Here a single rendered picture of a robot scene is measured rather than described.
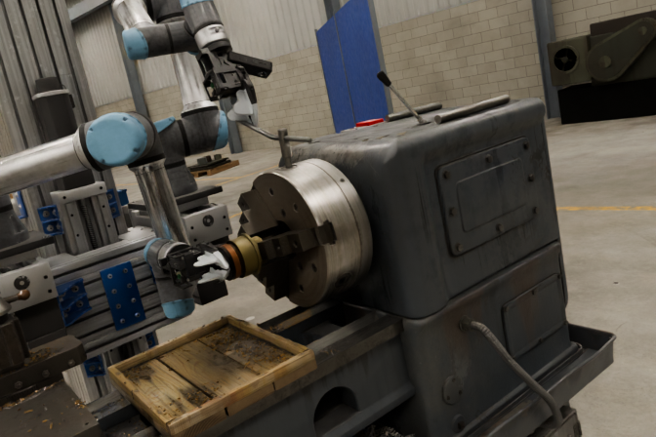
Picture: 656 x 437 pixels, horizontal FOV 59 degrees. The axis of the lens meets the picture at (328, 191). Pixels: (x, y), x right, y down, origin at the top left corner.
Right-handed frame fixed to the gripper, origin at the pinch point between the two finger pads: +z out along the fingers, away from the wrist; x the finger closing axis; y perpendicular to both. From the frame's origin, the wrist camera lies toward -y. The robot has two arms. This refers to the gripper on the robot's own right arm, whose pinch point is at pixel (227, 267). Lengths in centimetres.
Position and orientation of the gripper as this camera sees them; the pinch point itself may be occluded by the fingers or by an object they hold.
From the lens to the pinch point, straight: 120.0
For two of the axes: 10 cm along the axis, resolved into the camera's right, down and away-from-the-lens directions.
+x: -2.0, -9.6, -1.7
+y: -7.8, 2.6, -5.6
